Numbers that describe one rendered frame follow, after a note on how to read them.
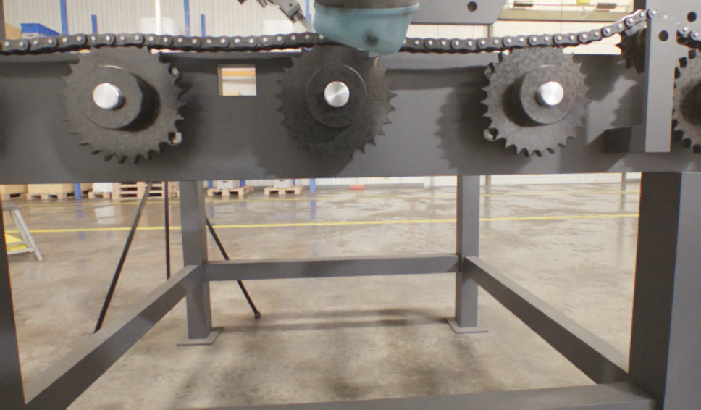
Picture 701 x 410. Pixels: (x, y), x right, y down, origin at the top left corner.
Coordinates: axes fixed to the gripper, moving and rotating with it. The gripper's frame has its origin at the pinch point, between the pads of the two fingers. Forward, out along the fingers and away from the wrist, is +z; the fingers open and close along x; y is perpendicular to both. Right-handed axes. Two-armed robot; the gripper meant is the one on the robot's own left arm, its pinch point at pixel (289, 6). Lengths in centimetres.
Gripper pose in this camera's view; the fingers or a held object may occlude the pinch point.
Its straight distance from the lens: 70.0
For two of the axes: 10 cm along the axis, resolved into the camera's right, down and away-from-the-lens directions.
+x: -1.2, -1.1, -9.9
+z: 6.6, 7.3, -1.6
